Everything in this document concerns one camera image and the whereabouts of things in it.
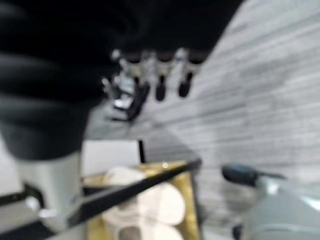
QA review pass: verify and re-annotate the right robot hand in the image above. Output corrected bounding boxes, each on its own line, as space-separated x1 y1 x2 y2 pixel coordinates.
0 0 242 235

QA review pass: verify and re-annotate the white slipper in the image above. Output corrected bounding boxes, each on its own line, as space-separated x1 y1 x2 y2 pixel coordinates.
102 219 186 240
103 165 149 188
104 183 186 226

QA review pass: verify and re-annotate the silver robot leg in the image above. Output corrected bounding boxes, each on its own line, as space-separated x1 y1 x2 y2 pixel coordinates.
231 172 320 240

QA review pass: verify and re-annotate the black frame shoe rack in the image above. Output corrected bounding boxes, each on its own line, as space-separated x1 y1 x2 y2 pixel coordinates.
0 139 204 240

